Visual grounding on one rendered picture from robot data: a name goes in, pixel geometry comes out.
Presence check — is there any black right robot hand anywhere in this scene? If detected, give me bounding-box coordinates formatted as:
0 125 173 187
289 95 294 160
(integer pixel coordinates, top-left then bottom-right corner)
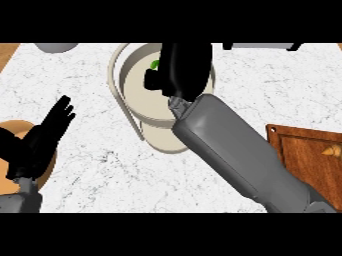
143 43 214 103

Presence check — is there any brown wooden cutting board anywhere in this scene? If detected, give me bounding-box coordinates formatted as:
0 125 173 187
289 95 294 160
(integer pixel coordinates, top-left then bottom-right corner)
266 123 342 214

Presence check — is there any grey round object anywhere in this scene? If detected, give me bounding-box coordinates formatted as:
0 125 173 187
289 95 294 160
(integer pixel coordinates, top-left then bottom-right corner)
34 43 80 54

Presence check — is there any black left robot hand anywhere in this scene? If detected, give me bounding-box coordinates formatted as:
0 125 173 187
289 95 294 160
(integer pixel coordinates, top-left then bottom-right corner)
0 95 78 181

